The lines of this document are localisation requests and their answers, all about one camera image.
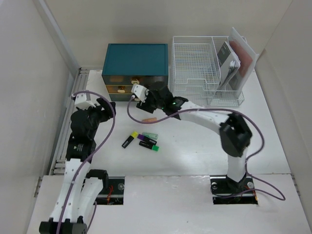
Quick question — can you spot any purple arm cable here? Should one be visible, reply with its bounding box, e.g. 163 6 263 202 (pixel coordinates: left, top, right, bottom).
127 95 286 202
55 91 116 234

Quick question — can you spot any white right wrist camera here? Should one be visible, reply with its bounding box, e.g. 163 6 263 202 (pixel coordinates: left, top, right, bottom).
131 84 149 102

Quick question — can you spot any teal drawer cabinet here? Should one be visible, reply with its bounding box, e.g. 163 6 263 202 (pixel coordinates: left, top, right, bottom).
102 43 169 102

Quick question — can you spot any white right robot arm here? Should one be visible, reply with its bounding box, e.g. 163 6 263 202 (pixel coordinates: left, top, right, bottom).
131 82 252 192

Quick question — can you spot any black purple highlighter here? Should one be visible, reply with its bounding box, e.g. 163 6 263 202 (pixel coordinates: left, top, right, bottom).
137 134 157 145

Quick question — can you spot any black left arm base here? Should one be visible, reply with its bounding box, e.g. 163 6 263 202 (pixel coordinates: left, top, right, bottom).
96 176 125 205

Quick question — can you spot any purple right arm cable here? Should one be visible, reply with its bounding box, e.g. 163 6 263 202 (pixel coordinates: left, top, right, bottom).
127 95 286 202

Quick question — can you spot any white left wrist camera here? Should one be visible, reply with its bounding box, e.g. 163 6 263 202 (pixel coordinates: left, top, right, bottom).
72 93 96 110

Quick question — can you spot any aluminium rail frame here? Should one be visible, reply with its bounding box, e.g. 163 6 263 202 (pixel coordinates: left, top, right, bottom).
45 66 102 176

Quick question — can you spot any black green highlighter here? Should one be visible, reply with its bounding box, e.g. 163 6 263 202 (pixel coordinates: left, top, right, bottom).
139 141 159 152

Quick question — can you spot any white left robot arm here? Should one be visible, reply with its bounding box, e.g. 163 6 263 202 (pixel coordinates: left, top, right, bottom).
39 98 116 234

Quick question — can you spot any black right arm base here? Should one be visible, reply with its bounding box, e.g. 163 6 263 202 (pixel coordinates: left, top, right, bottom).
210 175 258 205

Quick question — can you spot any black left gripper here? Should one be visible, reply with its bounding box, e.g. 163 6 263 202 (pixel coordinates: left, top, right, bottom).
80 98 115 138

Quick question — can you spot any clear mesh zip pouch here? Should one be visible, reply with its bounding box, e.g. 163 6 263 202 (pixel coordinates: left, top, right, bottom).
228 27 259 92

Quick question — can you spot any orange transparent stapler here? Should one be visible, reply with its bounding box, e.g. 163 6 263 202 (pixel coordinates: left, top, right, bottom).
142 117 157 123

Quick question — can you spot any Canon setup guide booklet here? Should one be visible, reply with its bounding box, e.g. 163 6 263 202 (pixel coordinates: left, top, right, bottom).
217 41 240 89

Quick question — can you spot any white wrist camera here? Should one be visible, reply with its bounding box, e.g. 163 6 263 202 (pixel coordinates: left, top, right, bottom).
131 84 149 102
72 93 96 110

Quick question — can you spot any black yellow highlighter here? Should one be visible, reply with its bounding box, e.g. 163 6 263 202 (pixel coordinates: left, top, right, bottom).
122 131 138 149

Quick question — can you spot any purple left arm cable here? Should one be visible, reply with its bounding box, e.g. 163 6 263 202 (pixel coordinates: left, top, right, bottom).
55 91 116 234

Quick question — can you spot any white wire desk organizer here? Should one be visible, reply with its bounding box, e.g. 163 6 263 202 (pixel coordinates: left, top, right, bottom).
168 36 244 108

